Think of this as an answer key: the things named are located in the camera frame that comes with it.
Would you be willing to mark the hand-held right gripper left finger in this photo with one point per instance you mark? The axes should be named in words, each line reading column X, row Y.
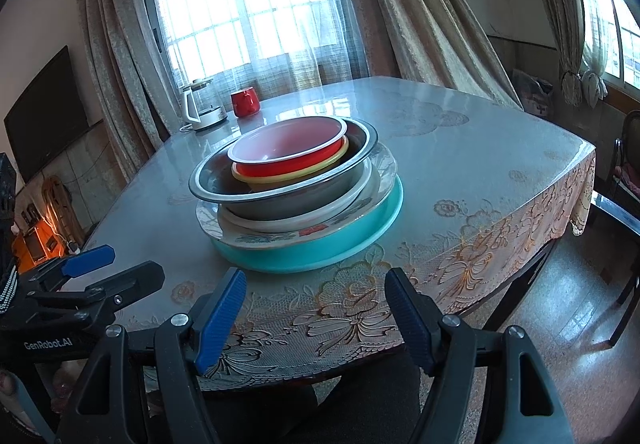
column 222, row 319

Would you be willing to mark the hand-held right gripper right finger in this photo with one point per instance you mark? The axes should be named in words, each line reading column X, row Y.
column 407, row 319

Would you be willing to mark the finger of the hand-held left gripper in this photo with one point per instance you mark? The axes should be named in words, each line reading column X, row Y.
column 90, row 260
column 125, row 284

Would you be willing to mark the small white floral plate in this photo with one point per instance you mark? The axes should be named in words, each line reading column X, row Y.
column 260, row 224

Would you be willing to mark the teal plate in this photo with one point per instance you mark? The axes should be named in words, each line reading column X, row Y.
column 310, row 254

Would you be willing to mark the stainless steel bowl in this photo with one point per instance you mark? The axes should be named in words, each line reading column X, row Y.
column 300, row 199

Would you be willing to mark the yellow bowl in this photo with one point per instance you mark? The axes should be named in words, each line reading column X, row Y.
column 260, row 179

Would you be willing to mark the large white red-print plate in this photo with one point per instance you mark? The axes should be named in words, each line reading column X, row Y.
column 382, row 169

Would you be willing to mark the red bowl with white inside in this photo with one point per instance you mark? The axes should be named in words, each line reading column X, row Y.
column 290, row 144

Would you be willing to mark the orange box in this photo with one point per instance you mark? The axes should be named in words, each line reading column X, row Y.
column 32, row 244

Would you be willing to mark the person's dark trouser leg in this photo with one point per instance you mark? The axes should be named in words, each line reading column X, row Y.
column 325, row 414

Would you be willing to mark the lace floral tablecloth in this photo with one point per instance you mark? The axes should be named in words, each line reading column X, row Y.
column 475, row 174

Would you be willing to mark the glass electric kettle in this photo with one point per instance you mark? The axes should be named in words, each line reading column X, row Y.
column 200, row 117

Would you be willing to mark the red mug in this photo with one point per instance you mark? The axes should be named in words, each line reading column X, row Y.
column 242, row 104

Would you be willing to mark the dark wooden chair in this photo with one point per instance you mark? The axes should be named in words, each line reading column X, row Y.
column 615, row 224

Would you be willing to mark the pink plastic bag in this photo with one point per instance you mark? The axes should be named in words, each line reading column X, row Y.
column 532, row 94

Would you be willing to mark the sheer white curtain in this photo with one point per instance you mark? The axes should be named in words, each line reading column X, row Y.
column 300, row 69

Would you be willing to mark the dark round-back chair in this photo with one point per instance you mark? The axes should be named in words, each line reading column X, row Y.
column 627, row 164

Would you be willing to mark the side window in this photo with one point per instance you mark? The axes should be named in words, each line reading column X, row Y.
column 625, row 49

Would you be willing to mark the black wall television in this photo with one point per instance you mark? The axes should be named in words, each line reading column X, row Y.
column 45, row 119

